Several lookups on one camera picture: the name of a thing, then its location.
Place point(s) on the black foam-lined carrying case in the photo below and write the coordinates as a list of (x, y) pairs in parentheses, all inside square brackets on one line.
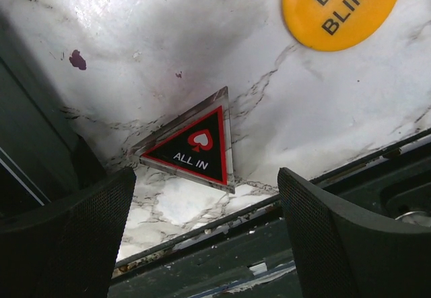
[(42, 158)]

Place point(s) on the yellow big blind button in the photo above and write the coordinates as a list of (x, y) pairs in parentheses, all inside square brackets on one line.
[(334, 25)]

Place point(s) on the black metal base rail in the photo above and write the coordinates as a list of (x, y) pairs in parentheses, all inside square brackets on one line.
[(250, 254)]

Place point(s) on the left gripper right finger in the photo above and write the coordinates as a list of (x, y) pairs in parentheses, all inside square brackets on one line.
[(343, 250)]

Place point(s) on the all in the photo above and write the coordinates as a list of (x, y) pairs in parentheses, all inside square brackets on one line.
[(196, 145)]

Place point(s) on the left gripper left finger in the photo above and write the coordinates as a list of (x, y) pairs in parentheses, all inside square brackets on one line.
[(67, 248)]

